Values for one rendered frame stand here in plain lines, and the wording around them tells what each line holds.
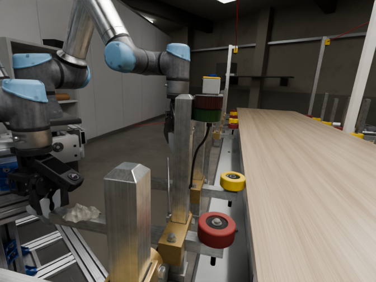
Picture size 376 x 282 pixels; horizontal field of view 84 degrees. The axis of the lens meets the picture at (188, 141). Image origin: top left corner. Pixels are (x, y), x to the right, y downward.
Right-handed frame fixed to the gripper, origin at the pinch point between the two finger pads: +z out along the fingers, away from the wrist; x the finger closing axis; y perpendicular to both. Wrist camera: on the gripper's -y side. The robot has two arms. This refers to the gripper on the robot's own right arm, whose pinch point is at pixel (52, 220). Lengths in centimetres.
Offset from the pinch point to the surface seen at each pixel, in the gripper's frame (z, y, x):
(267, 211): -7, -54, -8
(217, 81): -38, -36, -51
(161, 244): -4.1, -31.8, 5.0
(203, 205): 13, -36, -38
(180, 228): -4.4, -34.3, -0.3
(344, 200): -7, -75, -20
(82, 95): -8, 219, -293
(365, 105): -27, -141, -144
